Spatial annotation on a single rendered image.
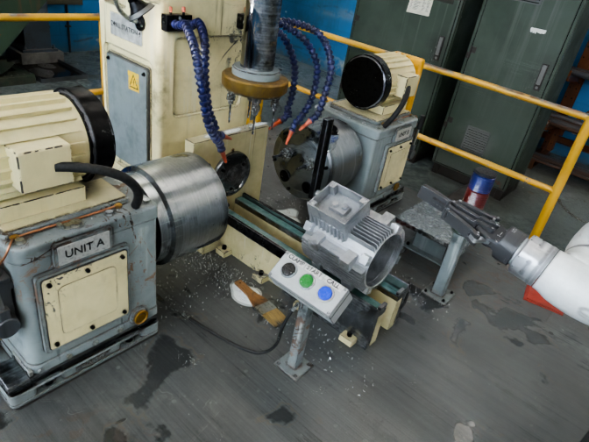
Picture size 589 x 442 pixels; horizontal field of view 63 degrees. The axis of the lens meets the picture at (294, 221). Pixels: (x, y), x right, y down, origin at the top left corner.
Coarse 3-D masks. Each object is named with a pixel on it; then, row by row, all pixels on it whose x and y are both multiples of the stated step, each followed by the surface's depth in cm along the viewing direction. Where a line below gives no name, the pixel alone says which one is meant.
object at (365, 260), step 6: (306, 222) 123; (312, 222) 123; (306, 228) 123; (312, 228) 123; (396, 228) 118; (360, 258) 114; (366, 258) 113; (372, 258) 114; (366, 264) 113; (366, 288) 122; (372, 288) 123; (366, 294) 122
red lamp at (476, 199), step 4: (468, 188) 130; (468, 192) 129; (472, 192) 128; (476, 192) 128; (464, 196) 132; (468, 196) 130; (472, 196) 129; (476, 196) 128; (480, 196) 128; (484, 196) 128; (464, 200) 131; (468, 200) 130; (472, 200) 129; (476, 200) 128; (480, 200) 128; (484, 200) 128; (472, 204) 129; (476, 204) 129; (480, 204) 129; (484, 204) 130; (480, 208) 130
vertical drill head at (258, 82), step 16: (256, 0) 116; (272, 0) 116; (256, 16) 118; (272, 16) 118; (256, 32) 120; (272, 32) 121; (256, 48) 122; (272, 48) 123; (240, 64) 127; (256, 64) 124; (272, 64) 126; (224, 80) 126; (240, 80) 123; (256, 80) 124; (272, 80) 126; (256, 96) 124; (272, 96) 125; (256, 112) 128; (272, 128) 137
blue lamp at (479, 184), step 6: (474, 174) 127; (474, 180) 127; (480, 180) 126; (486, 180) 125; (492, 180) 125; (468, 186) 130; (474, 186) 127; (480, 186) 126; (486, 186) 126; (492, 186) 127; (480, 192) 127; (486, 192) 127
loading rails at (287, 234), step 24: (240, 216) 147; (264, 216) 149; (240, 240) 144; (264, 240) 137; (288, 240) 145; (264, 264) 140; (384, 288) 127; (360, 312) 120; (384, 312) 121; (360, 336) 122
